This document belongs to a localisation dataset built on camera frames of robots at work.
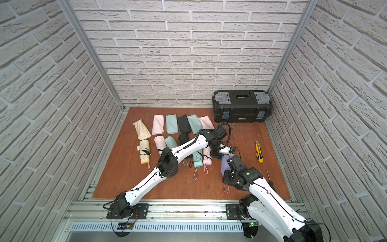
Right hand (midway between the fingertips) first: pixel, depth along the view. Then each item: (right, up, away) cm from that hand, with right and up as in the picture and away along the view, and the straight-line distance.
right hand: (228, 179), depth 81 cm
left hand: (0, +12, +13) cm, 18 cm away
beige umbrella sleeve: (-56, +26, +22) cm, 66 cm away
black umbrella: (-27, +21, +19) cm, 39 cm away
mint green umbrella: (-35, +19, +14) cm, 42 cm away
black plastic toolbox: (+13, +43, +19) cm, 49 cm away
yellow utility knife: (+22, +12, +12) cm, 28 cm away
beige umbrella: (-51, +15, +11) cm, 54 cm away
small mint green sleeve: (-19, +31, +27) cm, 45 cm away
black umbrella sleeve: (-27, +30, +26) cm, 48 cm away
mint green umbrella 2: (-17, +11, +9) cm, 22 cm away
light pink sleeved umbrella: (-46, +30, +26) cm, 61 cm away
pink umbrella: (-11, +9, +9) cm, 17 cm away
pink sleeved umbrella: (-11, +32, +28) cm, 44 cm away
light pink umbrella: (-42, +18, +14) cm, 48 cm away
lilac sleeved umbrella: (0, +6, +7) cm, 9 cm away
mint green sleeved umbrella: (-36, +31, +26) cm, 54 cm away
